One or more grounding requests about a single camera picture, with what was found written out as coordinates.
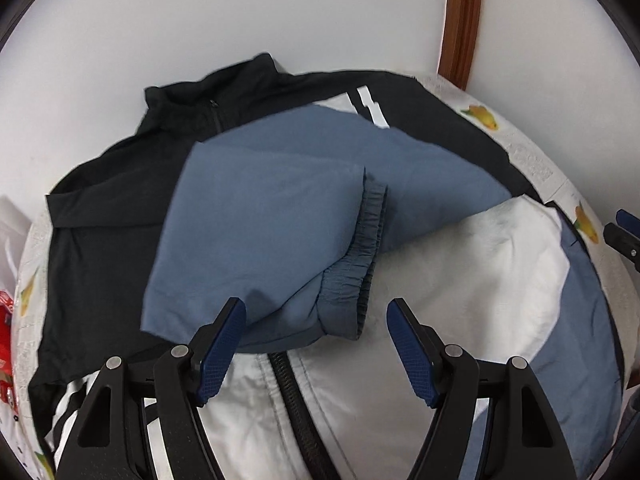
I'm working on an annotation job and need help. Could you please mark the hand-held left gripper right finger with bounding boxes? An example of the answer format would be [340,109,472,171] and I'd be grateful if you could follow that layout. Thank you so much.
[386,297,581,480]

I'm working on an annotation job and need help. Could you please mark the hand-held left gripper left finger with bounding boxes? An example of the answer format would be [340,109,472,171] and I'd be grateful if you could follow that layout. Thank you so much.
[52,297,248,480]

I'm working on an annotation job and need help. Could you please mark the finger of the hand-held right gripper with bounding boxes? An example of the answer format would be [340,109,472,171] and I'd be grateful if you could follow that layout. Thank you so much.
[602,209,640,272]

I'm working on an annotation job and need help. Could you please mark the black blue white jacket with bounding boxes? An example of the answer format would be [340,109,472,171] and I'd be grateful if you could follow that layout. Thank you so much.
[27,52,626,480]

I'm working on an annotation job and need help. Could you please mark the fruit print lace tablecloth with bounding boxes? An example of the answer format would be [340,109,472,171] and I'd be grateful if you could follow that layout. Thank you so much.
[0,74,640,480]

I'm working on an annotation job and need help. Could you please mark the red paper bag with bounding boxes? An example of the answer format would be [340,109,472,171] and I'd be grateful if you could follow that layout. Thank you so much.
[0,287,18,407]

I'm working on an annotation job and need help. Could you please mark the white plastic bag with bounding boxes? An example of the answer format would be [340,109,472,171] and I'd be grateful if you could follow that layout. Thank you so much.
[0,195,35,301]

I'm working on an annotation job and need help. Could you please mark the brown wooden door trim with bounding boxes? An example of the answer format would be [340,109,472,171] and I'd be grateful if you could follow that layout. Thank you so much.
[436,0,485,92]

